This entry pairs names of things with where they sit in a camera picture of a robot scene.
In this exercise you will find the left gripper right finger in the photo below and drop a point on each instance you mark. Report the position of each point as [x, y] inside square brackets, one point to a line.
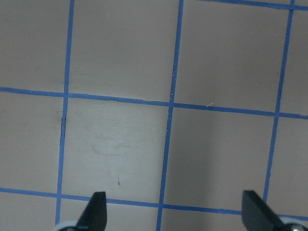
[257, 216]

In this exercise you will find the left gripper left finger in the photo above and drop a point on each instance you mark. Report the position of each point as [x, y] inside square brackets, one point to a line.
[94, 216]

